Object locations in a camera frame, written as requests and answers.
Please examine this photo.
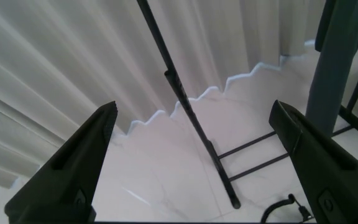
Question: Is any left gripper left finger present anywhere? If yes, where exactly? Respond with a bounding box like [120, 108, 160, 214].
[4, 101, 118, 223]

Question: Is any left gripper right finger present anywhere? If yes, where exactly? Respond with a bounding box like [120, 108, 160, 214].
[268, 100, 358, 223]

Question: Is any dark grey t-shirt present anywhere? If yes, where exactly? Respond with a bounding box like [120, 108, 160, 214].
[305, 0, 358, 138]

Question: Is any black clothes rack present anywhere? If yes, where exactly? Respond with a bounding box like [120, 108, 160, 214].
[137, 0, 358, 210]

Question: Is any white curtain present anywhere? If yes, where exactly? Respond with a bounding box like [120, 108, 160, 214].
[0, 0, 328, 197]

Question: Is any black cable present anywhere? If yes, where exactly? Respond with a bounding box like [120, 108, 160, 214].
[261, 193, 315, 223]

